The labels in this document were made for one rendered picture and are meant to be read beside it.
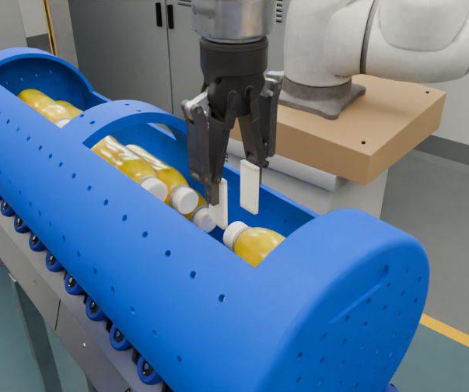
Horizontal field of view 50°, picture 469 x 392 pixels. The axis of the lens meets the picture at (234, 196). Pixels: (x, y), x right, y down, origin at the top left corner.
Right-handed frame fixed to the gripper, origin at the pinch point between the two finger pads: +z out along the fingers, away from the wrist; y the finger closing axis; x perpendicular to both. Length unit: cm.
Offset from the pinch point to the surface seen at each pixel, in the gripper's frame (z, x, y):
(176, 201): 5.8, -11.8, 1.2
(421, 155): 115, -106, -252
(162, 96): 68, -199, -114
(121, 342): 20.0, -5.4, 15.8
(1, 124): -1.8, -38.5, 15.8
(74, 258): 5.7, -8.6, 18.9
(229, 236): 5.6, 0.4, 1.2
